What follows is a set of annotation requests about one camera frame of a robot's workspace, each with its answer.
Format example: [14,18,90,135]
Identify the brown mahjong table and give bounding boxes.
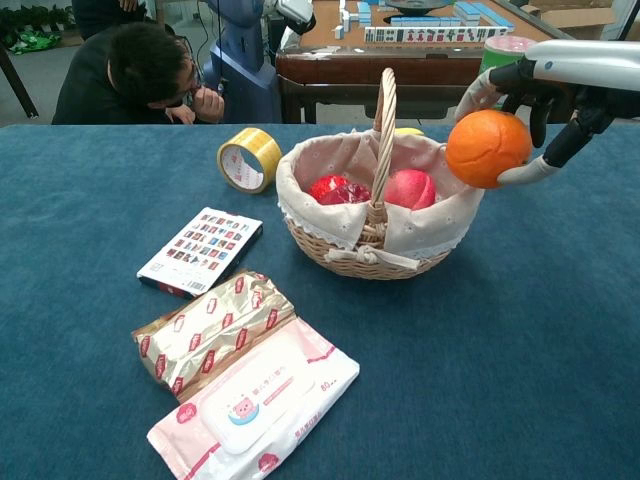
[274,0,601,125]

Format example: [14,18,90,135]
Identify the gold foil snack package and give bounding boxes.
[130,269,297,404]

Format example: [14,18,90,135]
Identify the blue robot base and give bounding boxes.
[202,0,284,125]

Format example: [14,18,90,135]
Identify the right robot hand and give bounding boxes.
[453,38,640,189]

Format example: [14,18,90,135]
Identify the blue-backed mahjong tile row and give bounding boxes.
[390,15,464,28]
[453,1,516,30]

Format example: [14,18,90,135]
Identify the wicker basket with cloth liner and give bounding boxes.
[275,67,487,281]

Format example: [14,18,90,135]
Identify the black slanted stand leg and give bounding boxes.
[0,42,40,120]

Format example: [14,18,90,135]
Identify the pink white wet wipes pack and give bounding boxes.
[146,317,361,480]

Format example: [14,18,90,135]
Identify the standing person in dark clothes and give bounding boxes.
[71,0,157,41]

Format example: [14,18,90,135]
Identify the red apple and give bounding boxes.
[383,168,437,211]

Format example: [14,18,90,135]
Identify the green plastic bag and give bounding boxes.
[8,30,63,56]

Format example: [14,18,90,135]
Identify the row of face-up mahjong tiles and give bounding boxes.
[363,25,510,45]

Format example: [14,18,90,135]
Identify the white patterned card box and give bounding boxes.
[136,206,265,300]

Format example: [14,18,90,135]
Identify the cardboard box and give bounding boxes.
[522,0,617,30]

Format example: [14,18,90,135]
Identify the shiny red fruit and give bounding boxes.
[307,173,372,206]

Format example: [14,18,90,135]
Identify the man in black with glasses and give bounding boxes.
[51,22,226,126]

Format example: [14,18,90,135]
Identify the yellow tape roll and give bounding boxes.
[216,126,284,195]

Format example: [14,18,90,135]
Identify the green potted plants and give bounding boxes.
[0,4,76,49]

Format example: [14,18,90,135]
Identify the green chip can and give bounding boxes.
[478,34,540,112]

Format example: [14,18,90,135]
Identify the black tripod stand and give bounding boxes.
[612,0,640,42]

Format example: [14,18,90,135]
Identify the orange fruit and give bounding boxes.
[444,109,534,190]

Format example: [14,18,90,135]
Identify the blue velvet tablecloth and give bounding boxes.
[0,123,640,480]

